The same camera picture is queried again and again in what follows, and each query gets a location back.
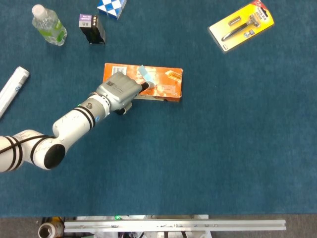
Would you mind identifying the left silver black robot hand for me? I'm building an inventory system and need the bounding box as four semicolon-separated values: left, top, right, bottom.
95;71;150;116

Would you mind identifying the small light blue strip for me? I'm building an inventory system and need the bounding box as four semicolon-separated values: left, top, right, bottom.
137;65;156;88

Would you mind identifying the orange cardboard box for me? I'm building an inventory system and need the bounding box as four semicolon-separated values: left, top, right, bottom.
103;62;184;103

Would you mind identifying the black purple small carton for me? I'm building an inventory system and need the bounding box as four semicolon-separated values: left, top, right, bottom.
79;13;106;45

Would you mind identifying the clear plastic water bottle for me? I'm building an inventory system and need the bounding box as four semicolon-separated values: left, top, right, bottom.
31;4;68;46

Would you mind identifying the blue white snake cube puzzle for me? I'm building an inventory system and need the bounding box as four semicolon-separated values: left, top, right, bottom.
97;0;127;20

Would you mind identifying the teal felt table cloth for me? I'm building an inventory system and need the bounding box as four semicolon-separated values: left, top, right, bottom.
0;0;317;219

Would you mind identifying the white printed tube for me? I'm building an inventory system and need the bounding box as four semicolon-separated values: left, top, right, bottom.
0;66;30;119

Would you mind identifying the razor in yellow blister pack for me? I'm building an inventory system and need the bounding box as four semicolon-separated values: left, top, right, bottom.
207;0;275;54

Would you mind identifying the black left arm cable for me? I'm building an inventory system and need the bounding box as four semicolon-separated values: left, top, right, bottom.
0;135;56;154

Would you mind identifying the aluminium profile rail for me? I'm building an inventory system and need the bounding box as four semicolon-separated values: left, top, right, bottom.
64;219;287;233

